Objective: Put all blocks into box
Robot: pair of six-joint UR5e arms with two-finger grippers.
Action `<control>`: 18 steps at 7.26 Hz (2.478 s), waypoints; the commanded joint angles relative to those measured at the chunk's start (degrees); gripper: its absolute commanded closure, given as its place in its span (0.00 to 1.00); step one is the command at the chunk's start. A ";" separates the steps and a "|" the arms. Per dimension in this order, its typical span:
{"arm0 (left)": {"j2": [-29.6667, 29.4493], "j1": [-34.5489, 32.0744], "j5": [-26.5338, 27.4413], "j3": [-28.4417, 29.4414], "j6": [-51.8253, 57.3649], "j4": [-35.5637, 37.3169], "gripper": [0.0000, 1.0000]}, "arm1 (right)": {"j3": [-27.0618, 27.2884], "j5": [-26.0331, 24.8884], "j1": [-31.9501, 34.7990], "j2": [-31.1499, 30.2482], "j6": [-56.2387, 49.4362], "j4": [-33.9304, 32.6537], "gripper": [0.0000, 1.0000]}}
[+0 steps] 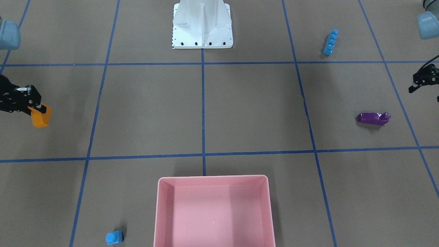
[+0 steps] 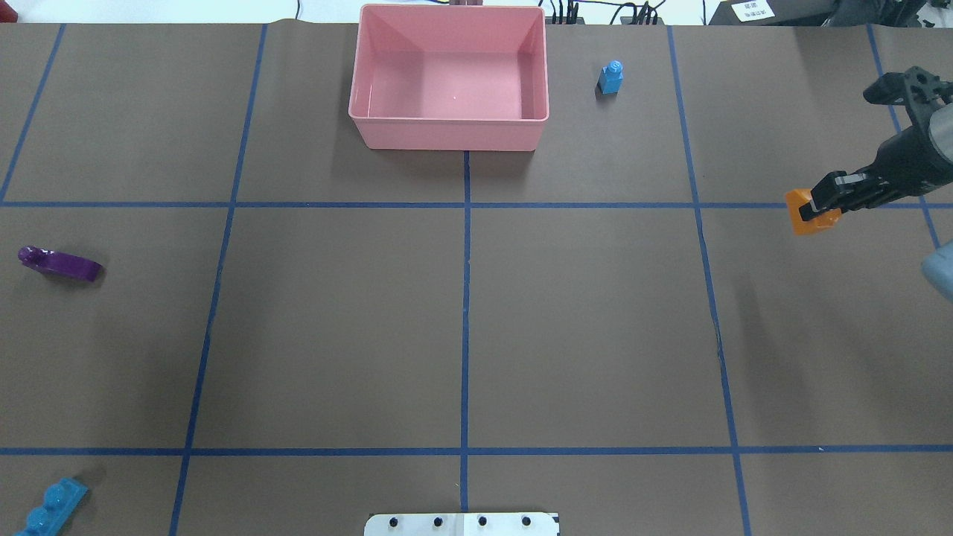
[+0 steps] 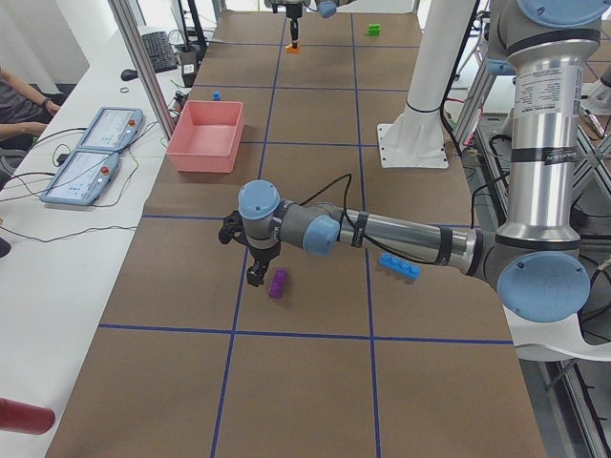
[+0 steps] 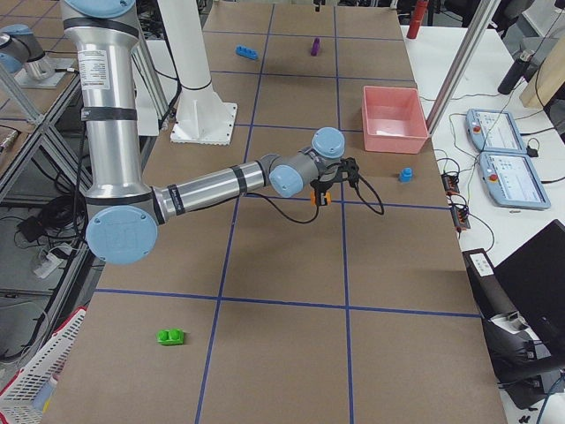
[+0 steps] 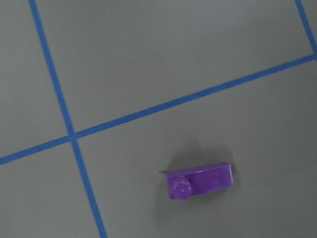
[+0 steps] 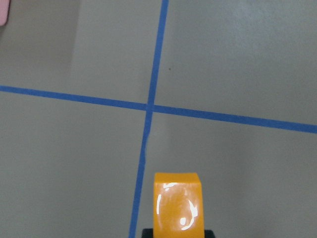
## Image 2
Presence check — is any purple curved block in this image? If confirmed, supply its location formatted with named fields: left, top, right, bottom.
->
left=17, top=246, right=103, bottom=283

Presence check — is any orange sloped block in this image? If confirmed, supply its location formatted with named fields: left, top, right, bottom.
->
left=784, top=188, right=843, bottom=235

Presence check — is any small blue block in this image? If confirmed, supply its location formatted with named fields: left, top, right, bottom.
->
left=598, top=60, right=624, bottom=95

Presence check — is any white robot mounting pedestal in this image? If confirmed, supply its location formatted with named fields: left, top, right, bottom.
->
left=363, top=512, right=561, bottom=535

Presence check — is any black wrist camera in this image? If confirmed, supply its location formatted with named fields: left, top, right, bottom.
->
left=862, top=66, right=952, bottom=112

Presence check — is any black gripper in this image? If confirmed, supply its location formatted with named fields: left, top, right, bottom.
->
left=797, top=127, right=940, bottom=223

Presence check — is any long blue block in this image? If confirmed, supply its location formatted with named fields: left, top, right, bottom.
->
left=14, top=478, right=89, bottom=535

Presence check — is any pink plastic box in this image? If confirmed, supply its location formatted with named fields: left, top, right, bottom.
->
left=348, top=4, right=550, bottom=152

